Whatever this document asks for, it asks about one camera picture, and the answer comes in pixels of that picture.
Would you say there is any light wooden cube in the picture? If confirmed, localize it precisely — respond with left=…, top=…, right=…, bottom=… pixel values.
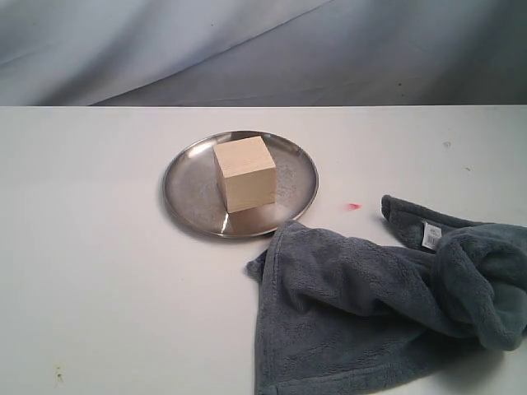
left=213, top=136, right=277, bottom=214

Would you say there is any grey fleece towel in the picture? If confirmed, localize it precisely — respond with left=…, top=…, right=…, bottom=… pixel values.
left=246, top=195, right=526, bottom=394

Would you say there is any round steel plate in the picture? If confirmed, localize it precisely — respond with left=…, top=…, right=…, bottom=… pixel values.
left=161, top=131, right=319, bottom=239

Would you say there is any white backdrop sheet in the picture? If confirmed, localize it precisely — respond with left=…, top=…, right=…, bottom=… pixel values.
left=1, top=1, right=526, bottom=106

